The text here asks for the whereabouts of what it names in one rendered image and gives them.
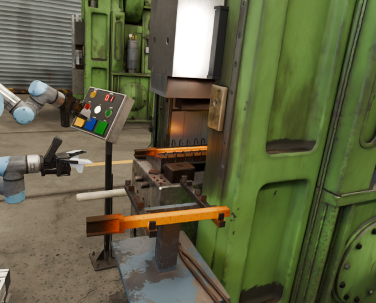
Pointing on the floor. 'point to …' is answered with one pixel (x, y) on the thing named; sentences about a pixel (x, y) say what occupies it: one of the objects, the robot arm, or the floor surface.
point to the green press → (115, 53)
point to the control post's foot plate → (98, 257)
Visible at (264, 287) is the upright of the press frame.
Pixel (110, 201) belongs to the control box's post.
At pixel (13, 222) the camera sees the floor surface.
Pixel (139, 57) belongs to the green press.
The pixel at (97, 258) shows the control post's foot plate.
